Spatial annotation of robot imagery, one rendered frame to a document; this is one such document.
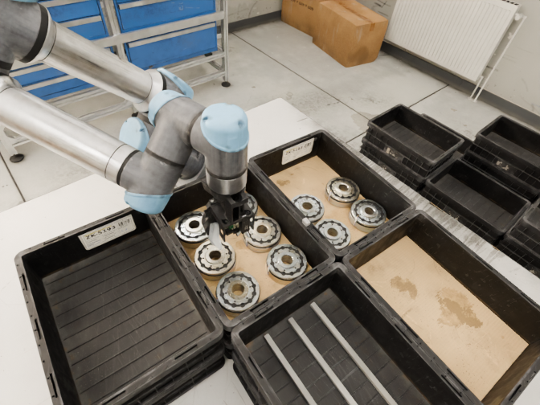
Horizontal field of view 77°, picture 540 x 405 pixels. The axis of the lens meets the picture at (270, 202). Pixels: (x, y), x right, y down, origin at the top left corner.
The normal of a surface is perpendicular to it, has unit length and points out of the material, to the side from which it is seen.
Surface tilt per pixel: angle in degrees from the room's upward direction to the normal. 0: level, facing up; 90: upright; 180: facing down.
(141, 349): 0
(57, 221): 0
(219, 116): 0
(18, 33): 88
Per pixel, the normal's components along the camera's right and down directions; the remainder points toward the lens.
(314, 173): 0.07, -0.65
